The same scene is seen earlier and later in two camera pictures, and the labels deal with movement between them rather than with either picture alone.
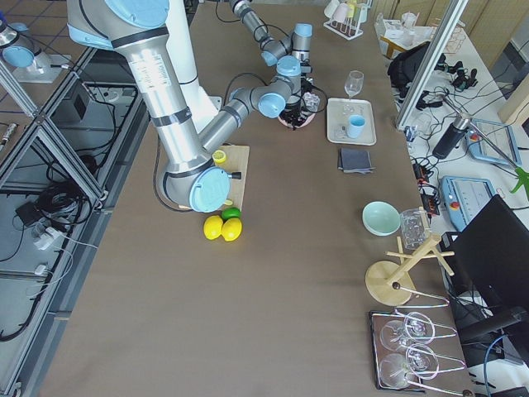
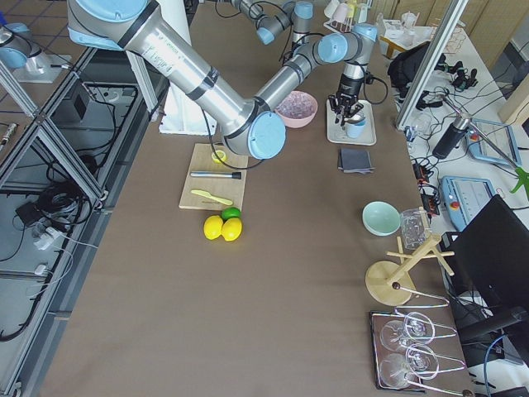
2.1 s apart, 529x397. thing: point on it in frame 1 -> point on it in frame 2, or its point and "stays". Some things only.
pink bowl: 296,119 stays
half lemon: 219,156 stays
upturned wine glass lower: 397,371 stays
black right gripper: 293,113 -> 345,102
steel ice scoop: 322,98 -> 357,117
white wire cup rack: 347,28 stays
